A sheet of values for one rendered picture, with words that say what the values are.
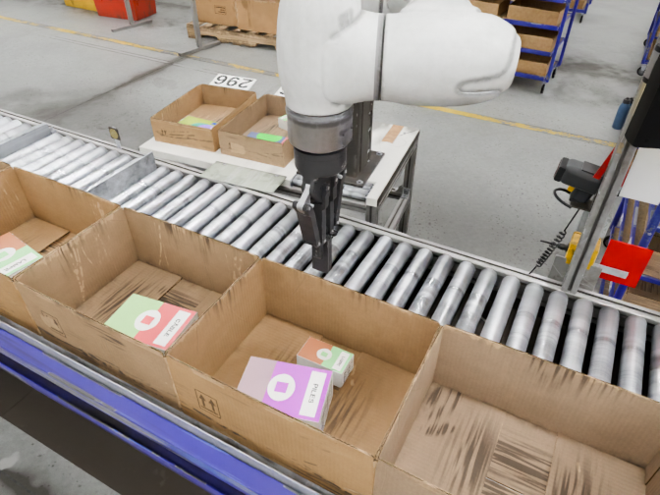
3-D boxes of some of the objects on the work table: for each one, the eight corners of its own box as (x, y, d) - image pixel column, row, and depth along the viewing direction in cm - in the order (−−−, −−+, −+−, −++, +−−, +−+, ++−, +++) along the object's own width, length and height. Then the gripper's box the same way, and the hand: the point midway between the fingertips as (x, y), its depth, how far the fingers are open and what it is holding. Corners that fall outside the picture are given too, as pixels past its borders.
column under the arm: (323, 142, 208) (322, 61, 187) (384, 154, 200) (391, 71, 179) (296, 174, 189) (292, 86, 168) (362, 188, 182) (366, 98, 161)
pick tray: (325, 126, 220) (325, 103, 213) (284, 168, 192) (283, 143, 186) (266, 114, 228) (265, 92, 222) (219, 153, 201) (216, 130, 195)
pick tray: (258, 113, 229) (256, 91, 223) (215, 152, 202) (211, 129, 195) (203, 104, 237) (200, 82, 231) (153, 140, 209) (148, 118, 203)
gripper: (320, 169, 66) (322, 300, 81) (364, 128, 75) (358, 253, 90) (271, 155, 69) (282, 285, 84) (319, 117, 78) (321, 241, 93)
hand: (321, 252), depth 85 cm, fingers closed
